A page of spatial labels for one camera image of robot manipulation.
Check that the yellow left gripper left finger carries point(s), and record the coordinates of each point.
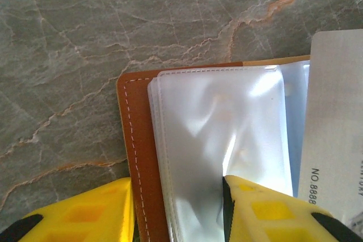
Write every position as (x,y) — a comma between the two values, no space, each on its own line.
(85,216)

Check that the white plastic credit card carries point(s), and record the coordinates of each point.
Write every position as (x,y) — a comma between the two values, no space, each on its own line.
(331,111)

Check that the brown leather card holder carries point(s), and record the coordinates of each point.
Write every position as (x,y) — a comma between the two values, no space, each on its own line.
(139,140)

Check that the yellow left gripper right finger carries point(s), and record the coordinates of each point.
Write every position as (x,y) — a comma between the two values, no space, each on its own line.
(269,219)

